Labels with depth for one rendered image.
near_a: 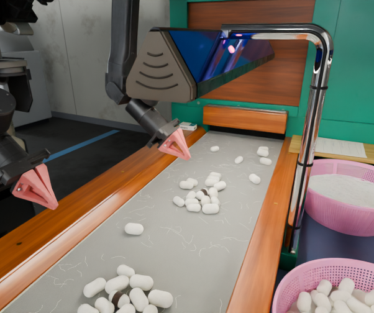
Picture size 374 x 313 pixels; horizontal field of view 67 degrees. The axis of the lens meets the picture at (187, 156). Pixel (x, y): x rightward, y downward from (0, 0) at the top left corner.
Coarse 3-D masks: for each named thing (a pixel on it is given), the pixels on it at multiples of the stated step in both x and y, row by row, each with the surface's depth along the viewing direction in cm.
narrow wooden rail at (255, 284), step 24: (288, 144) 96; (288, 168) 79; (288, 192) 67; (264, 216) 58; (264, 240) 51; (264, 264) 46; (240, 288) 42; (264, 288) 42; (240, 312) 38; (264, 312) 38
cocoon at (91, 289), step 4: (96, 280) 44; (100, 280) 44; (104, 280) 44; (88, 284) 43; (92, 284) 43; (96, 284) 43; (100, 284) 43; (104, 284) 44; (84, 288) 43; (88, 288) 42; (92, 288) 42; (96, 288) 43; (100, 288) 43; (84, 292) 42; (88, 292) 42; (92, 292) 42; (96, 292) 43; (88, 296) 42; (92, 296) 43
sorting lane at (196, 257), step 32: (192, 160) 90; (224, 160) 90; (256, 160) 90; (160, 192) 72; (224, 192) 72; (256, 192) 72; (160, 224) 60; (192, 224) 60; (224, 224) 60; (64, 256) 51; (96, 256) 51; (128, 256) 51; (160, 256) 51; (192, 256) 51; (224, 256) 51; (32, 288) 45; (64, 288) 45; (128, 288) 45; (160, 288) 45; (192, 288) 45; (224, 288) 45
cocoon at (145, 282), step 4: (132, 276) 44; (136, 276) 44; (140, 276) 44; (144, 276) 44; (148, 276) 44; (132, 280) 44; (136, 280) 44; (140, 280) 44; (144, 280) 44; (148, 280) 44; (152, 280) 44; (132, 284) 44; (136, 284) 43; (140, 284) 43; (144, 284) 43; (148, 284) 43; (152, 284) 44; (140, 288) 43; (144, 288) 43; (148, 288) 43
